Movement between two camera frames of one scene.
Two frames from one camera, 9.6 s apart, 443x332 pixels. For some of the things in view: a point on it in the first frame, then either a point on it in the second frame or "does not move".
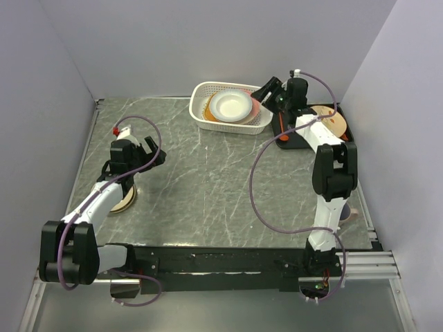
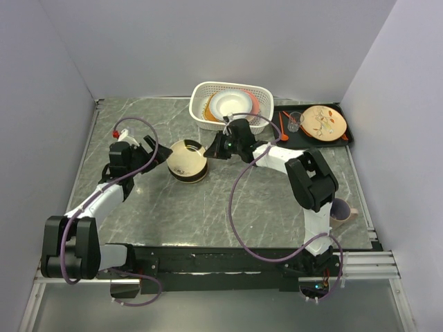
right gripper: [271, 86] to [215, 151]
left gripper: [153, 146] does not move
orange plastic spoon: [285, 137] does not move
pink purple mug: [347, 214] does not move
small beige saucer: [126, 202] to [193, 182]
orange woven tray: [208, 115] does not move
